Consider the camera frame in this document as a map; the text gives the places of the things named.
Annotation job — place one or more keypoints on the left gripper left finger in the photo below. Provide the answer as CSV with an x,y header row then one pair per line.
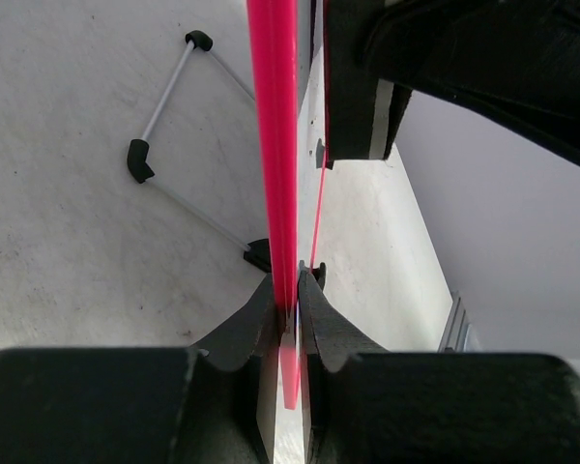
x,y
211,402

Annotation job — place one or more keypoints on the black whiteboard eraser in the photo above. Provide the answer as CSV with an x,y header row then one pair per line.
x,y
363,111

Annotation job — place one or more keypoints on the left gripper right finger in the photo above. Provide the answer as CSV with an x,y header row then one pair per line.
x,y
364,404

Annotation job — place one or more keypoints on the aluminium front rail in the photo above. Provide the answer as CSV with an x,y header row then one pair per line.
x,y
459,334

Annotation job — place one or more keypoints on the whiteboard wire stand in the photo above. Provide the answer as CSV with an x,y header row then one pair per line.
x,y
198,148

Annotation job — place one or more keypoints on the pink framed whiteboard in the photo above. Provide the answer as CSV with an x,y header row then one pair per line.
x,y
288,59

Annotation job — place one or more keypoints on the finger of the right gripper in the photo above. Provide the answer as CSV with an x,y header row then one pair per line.
x,y
516,63

